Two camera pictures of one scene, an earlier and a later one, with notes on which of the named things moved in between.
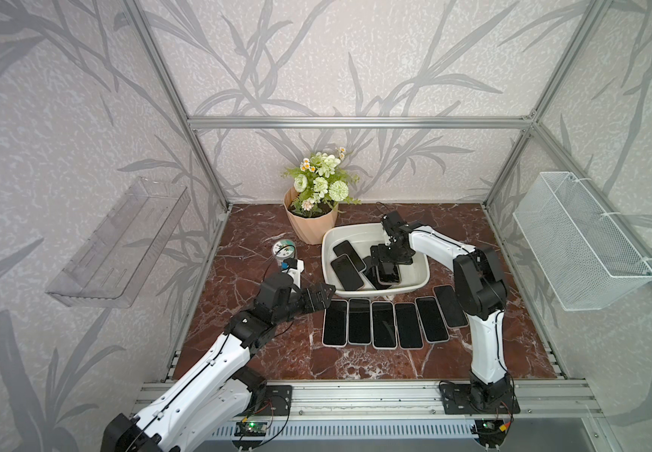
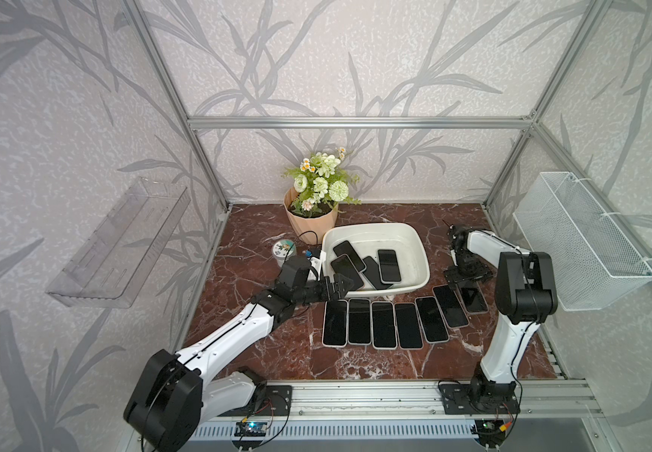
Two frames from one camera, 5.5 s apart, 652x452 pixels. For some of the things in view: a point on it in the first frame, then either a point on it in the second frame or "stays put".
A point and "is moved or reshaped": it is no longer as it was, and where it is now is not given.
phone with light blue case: x=359 y=321 stays put
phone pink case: x=449 y=306 stays put
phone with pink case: x=335 y=324 stays put
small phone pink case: x=389 y=280 is moved or reshaped
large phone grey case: x=431 y=319 stays put
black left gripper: x=320 y=304 to x=326 y=296
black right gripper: x=404 y=259 to x=481 y=272
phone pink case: x=408 y=328 stays put
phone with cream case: x=383 y=328 stays put
